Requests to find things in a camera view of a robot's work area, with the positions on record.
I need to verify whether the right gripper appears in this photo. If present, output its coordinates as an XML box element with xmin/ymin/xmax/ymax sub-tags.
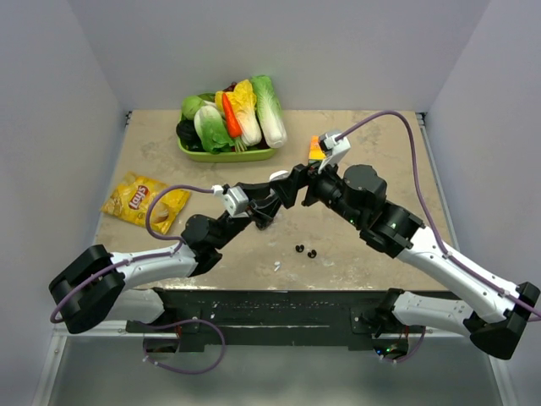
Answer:
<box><xmin>270</xmin><ymin>151</ymin><xmax>365</xmax><ymax>227</ymax></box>

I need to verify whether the white earbud charging case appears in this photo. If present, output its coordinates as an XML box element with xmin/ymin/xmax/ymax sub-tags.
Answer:
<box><xmin>269</xmin><ymin>170</ymin><xmax>289</xmax><ymax>181</ymax></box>

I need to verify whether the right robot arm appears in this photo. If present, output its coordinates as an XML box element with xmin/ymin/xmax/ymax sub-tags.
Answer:
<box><xmin>270</xmin><ymin>164</ymin><xmax>540</xmax><ymax>360</ymax></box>

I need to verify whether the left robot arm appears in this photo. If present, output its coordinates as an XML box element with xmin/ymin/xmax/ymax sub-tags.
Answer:
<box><xmin>49</xmin><ymin>183</ymin><xmax>282</xmax><ymax>334</ymax></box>

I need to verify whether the black earbud charging case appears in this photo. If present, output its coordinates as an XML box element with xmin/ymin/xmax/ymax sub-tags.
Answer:
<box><xmin>256</xmin><ymin>222</ymin><xmax>271</xmax><ymax>230</ymax></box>

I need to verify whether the orange juice box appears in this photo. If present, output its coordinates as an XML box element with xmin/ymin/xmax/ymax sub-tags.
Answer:
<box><xmin>308</xmin><ymin>135</ymin><xmax>325</xmax><ymax>162</ymax></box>

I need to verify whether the green plastic tray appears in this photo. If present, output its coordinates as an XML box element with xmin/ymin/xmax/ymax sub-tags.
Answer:
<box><xmin>177</xmin><ymin>138</ymin><xmax>276</xmax><ymax>163</ymax></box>

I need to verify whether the napa cabbage right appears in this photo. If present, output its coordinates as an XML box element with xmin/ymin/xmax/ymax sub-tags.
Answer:
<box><xmin>249</xmin><ymin>75</ymin><xmax>287</xmax><ymax>149</ymax></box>

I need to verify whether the green white bok choy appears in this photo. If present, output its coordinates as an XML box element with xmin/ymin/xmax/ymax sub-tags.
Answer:
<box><xmin>194</xmin><ymin>106</ymin><xmax>234</xmax><ymax>154</ymax></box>

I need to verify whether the orange carrot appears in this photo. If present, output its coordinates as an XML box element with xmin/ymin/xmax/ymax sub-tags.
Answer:
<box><xmin>221</xmin><ymin>92</ymin><xmax>247</xmax><ymax>152</ymax></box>

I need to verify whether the yellow leaf cabbage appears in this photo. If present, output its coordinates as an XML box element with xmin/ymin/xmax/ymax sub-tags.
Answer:
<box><xmin>228</xmin><ymin>80</ymin><xmax>262</xmax><ymax>147</ymax></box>

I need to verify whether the black toy vegetable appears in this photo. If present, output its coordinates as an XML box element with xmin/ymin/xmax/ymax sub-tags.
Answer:
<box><xmin>176</xmin><ymin>120</ymin><xmax>199</xmax><ymax>143</ymax></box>

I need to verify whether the round green vegetable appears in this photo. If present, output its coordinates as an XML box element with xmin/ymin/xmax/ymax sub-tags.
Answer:
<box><xmin>181</xmin><ymin>96</ymin><xmax>206</xmax><ymax>120</ymax></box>

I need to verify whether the yellow chips bag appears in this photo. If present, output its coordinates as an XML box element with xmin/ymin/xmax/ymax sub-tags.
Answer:
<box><xmin>101</xmin><ymin>172</ymin><xmax>190</xmax><ymax>234</ymax></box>

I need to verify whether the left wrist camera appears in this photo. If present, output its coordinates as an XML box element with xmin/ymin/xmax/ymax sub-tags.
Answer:
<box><xmin>221</xmin><ymin>186</ymin><xmax>249</xmax><ymax>218</ymax></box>

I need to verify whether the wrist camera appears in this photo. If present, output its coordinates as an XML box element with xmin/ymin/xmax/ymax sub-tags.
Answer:
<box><xmin>318</xmin><ymin>130</ymin><xmax>351</xmax><ymax>173</ymax></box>
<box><xmin>221</xmin><ymin>186</ymin><xmax>249</xmax><ymax>218</ymax></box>

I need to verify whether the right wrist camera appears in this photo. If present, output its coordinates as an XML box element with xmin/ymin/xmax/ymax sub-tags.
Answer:
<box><xmin>318</xmin><ymin>130</ymin><xmax>351</xmax><ymax>173</ymax></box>

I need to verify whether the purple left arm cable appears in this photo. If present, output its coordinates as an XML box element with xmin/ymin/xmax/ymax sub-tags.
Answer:
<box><xmin>49</xmin><ymin>184</ymin><xmax>223</xmax><ymax>325</ymax></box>

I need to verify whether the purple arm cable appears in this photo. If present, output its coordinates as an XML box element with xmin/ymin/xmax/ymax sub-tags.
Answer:
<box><xmin>336</xmin><ymin>110</ymin><xmax>541</xmax><ymax>319</ymax></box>
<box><xmin>49</xmin><ymin>184</ymin><xmax>223</xmax><ymax>325</ymax></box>

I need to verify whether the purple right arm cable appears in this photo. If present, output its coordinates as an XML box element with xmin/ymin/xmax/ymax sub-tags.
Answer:
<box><xmin>336</xmin><ymin>110</ymin><xmax>541</xmax><ymax>319</ymax></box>

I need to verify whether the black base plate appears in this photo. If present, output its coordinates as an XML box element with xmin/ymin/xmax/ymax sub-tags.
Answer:
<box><xmin>127</xmin><ymin>289</ymin><xmax>423</xmax><ymax>352</ymax></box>

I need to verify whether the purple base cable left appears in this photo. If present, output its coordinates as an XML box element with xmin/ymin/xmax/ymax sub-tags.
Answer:
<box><xmin>142</xmin><ymin>319</ymin><xmax>227</xmax><ymax>376</ymax></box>

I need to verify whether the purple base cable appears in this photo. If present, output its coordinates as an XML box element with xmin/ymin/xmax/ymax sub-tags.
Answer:
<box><xmin>379</xmin><ymin>327</ymin><xmax>429</xmax><ymax>365</ymax></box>
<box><xmin>142</xmin><ymin>319</ymin><xmax>227</xmax><ymax>376</ymax></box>

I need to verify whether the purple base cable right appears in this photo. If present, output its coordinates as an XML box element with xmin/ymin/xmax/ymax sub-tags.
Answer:
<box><xmin>379</xmin><ymin>327</ymin><xmax>429</xmax><ymax>365</ymax></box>

